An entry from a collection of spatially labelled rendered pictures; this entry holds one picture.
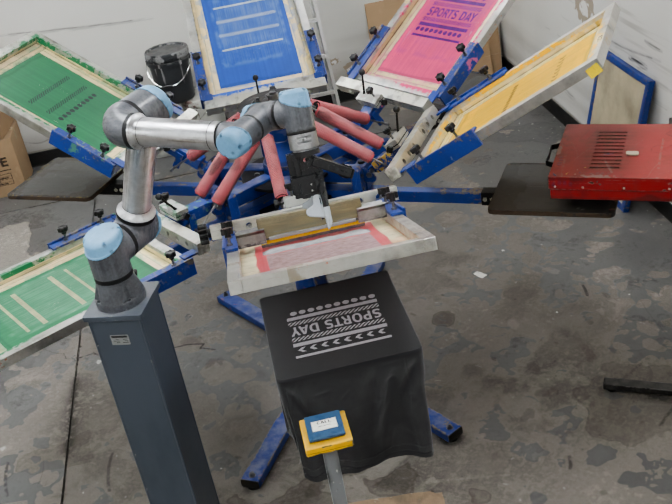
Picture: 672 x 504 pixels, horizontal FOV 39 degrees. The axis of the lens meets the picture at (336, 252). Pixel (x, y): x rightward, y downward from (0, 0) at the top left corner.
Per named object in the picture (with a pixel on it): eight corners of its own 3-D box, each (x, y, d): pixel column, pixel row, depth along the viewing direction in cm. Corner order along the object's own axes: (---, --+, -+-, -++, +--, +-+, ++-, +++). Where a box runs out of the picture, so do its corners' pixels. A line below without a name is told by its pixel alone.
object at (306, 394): (437, 457, 302) (423, 348, 281) (300, 490, 299) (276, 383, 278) (435, 450, 305) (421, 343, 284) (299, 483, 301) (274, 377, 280)
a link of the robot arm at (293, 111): (286, 89, 241) (313, 84, 236) (294, 132, 243) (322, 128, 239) (269, 94, 234) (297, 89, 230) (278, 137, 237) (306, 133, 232)
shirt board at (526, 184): (625, 182, 369) (625, 163, 365) (614, 234, 337) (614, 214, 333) (310, 176, 417) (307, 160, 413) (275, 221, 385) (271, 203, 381)
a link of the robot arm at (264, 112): (227, 116, 237) (262, 111, 232) (249, 99, 246) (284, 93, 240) (238, 145, 241) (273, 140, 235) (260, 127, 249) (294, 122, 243)
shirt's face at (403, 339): (421, 349, 282) (421, 348, 282) (278, 382, 278) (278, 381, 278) (385, 271, 323) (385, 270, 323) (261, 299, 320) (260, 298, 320)
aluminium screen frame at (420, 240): (438, 249, 260) (435, 236, 260) (230, 296, 256) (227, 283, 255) (389, 214, 337) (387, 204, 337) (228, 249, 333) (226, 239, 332)
